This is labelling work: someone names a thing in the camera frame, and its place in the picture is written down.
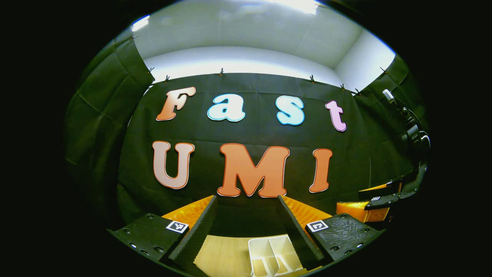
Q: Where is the row of black cloth clips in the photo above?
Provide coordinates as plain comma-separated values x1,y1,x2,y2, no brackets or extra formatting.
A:
130,34,389,96

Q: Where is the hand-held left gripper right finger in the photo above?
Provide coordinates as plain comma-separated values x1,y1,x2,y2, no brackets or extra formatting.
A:
277,195,386,270

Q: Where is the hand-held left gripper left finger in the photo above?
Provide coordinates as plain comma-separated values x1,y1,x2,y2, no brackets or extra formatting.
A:
108,195,219,272

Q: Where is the white bookshelf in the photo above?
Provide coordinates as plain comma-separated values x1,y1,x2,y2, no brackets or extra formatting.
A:
248,234,309,277

